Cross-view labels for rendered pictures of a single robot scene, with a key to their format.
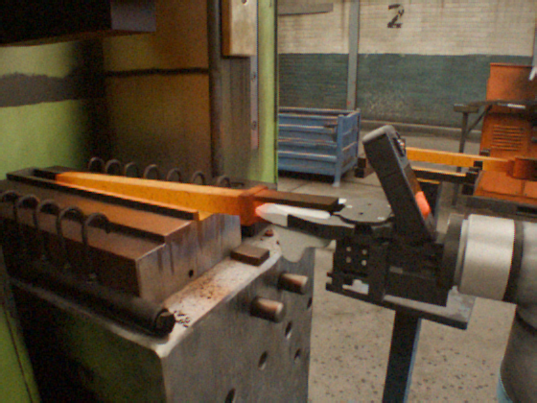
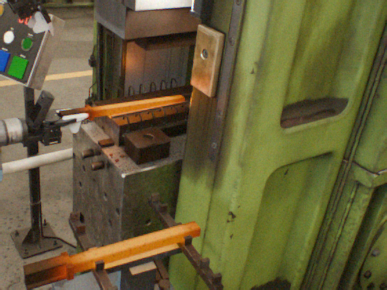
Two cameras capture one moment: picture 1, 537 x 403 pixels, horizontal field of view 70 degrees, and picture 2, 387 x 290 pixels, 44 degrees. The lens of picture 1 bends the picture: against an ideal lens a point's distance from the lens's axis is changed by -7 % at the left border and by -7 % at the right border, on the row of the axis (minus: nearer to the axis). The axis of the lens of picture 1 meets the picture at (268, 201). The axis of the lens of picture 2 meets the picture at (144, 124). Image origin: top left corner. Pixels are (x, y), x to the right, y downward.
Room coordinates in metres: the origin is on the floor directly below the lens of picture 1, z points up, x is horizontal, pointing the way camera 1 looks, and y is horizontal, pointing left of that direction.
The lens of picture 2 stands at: (1.24, -1.05, 1.71)
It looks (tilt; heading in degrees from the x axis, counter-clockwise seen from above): 29 degrees down; 119
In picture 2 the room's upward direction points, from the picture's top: 5 degrees clockwise
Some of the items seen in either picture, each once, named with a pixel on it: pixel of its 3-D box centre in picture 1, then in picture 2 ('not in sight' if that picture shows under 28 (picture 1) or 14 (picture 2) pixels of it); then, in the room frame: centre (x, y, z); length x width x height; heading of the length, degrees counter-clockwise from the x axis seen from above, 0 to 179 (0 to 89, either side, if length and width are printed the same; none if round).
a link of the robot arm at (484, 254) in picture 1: (480, 254); (13, 131); (0.33, -0.20, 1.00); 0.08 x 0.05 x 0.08; 152
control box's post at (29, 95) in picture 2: not in sight; (32, 150); (-0.07, 0.28, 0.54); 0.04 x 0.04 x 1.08; 62
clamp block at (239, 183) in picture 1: (234, 203); (147, 146); (0.64, 0.06, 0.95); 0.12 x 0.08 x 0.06; 62
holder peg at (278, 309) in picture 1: (268, 309); (86, 153); (0.45, 0.00, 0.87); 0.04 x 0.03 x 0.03; 62
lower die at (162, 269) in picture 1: (84, 215); (159, 110); (0.55, 0.27, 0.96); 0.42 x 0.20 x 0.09; 62
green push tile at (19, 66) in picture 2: not in sight; (19, 68); (0.01, 0.15, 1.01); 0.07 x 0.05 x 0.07; 177
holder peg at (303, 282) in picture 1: (293, 283); (97, 166); (0.52, -0.04, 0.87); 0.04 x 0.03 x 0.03; 62
